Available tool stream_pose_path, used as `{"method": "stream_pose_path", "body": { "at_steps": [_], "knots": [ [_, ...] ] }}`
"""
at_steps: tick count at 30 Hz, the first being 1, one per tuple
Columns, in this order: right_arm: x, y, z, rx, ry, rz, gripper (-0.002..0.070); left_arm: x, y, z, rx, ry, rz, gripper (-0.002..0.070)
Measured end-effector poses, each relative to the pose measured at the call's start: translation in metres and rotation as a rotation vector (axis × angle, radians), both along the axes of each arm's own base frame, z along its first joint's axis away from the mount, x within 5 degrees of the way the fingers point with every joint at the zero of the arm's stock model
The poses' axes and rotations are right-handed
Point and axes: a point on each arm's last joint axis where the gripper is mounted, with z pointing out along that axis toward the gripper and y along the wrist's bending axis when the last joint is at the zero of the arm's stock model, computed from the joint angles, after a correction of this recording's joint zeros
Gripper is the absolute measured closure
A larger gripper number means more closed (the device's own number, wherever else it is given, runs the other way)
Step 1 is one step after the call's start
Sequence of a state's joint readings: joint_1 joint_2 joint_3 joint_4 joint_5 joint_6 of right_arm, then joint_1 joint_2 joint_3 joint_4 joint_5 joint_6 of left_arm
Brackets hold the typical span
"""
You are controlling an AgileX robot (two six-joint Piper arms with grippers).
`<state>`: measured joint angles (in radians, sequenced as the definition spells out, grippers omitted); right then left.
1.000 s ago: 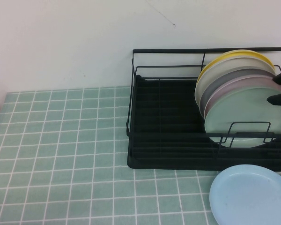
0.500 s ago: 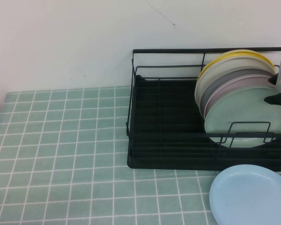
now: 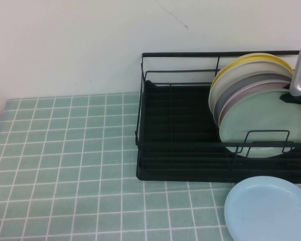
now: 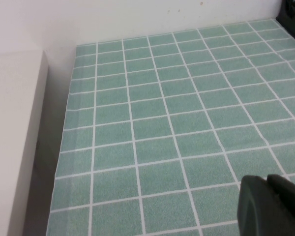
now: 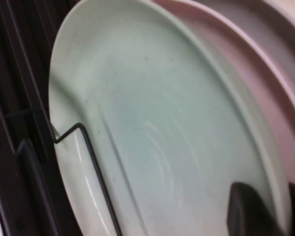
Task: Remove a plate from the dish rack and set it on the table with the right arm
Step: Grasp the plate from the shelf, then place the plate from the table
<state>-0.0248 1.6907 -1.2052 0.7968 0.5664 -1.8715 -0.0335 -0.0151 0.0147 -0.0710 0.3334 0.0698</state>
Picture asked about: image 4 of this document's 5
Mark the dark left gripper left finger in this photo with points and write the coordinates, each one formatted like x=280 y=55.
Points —
x=255 y=211

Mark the green checkered tablecloth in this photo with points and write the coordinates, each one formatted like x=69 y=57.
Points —
x=162 y=123

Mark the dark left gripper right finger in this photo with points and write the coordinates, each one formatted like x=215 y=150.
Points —
x=290 y=196

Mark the white cabinet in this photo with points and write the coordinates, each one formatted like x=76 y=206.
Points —
x=12 y=123

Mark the black drip tray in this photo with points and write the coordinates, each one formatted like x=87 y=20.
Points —
x=293 y=27

